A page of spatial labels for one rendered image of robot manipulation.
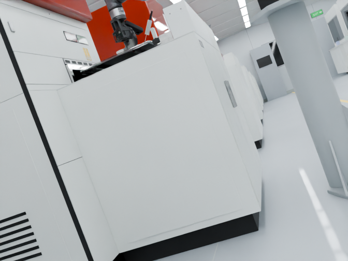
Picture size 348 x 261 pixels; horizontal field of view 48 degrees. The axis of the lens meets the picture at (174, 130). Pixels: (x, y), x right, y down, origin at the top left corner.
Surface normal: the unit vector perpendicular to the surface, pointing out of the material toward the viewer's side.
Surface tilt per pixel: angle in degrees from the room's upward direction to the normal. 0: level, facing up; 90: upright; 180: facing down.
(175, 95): 90
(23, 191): 90
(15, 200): 90
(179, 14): 90
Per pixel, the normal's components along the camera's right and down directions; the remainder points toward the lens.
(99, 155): -0.22, 0.11
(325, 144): -0.64, 0.25
